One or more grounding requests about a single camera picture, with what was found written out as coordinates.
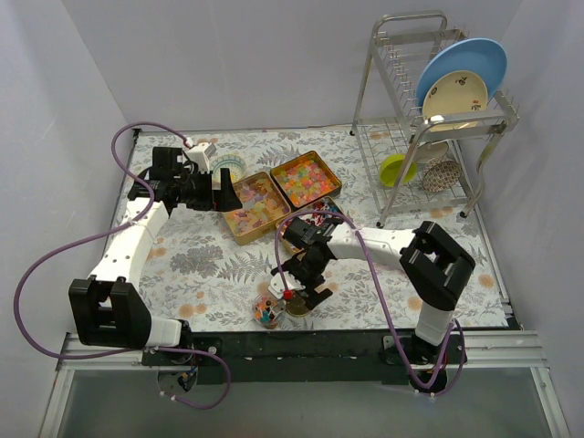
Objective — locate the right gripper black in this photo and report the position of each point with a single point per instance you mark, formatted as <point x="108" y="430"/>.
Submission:
<point x="306" y="283"/>

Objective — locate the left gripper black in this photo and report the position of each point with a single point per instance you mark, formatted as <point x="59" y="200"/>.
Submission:
<point x="215" y="191"/>

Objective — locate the gold round tin lid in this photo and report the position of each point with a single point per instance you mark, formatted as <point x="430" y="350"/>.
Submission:
<point x="296" y="307"/>

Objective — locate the tin of jelly candies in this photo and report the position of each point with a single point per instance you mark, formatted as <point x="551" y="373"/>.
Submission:
<point x="263" y="207"/>

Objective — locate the clear glass bowl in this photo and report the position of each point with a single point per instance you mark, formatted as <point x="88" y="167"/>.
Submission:
<point x="268" y="311"/>

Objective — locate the tin of star candies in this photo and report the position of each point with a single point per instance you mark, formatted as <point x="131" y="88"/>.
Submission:
<point x="305" y="179"/>

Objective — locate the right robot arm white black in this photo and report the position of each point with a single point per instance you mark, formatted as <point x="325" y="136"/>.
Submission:
<point x="438" y="268"/>

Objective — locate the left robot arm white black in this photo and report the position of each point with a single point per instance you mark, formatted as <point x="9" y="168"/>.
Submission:
<point x="107" y="308"/>

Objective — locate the patterned ceramic bowl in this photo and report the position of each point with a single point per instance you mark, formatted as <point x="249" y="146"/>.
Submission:
<point x="233" y="162"/>

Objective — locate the floral tablecloth mat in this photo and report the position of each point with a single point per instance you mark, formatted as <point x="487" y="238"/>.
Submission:
<point x="197" y="271"/>

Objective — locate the lime green bowl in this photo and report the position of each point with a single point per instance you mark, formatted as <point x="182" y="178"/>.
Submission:
<point x="390" y="168"/>

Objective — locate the metal dish rack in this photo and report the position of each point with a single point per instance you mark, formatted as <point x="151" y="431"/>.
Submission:
<point x="388" y="120"/>

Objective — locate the patterned dark bowl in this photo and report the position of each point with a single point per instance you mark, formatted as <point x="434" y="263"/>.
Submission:
<point x="440" y="174"/>

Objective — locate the white bowl in rack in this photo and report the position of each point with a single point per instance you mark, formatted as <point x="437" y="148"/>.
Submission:
<point x="431" y="150"/>

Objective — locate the cream plate with flowers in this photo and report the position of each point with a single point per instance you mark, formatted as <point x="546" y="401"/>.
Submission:
<point x="457" y="92"/>

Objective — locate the blue plate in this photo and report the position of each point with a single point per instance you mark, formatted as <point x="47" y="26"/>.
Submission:
<point x="482" y="56"/>

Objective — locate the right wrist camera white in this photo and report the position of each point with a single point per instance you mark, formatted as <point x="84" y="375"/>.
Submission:
<point x="282" y="287"/>

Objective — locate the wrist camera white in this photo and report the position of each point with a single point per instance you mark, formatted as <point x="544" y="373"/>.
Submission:
<point x="200" y="154"/>
<point x="282" y="287"/>

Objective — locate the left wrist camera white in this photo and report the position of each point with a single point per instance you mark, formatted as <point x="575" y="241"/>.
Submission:
<point x="200" y="154"/>

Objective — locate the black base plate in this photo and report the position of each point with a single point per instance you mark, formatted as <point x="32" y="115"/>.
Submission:
<point x="301" y="356"/>

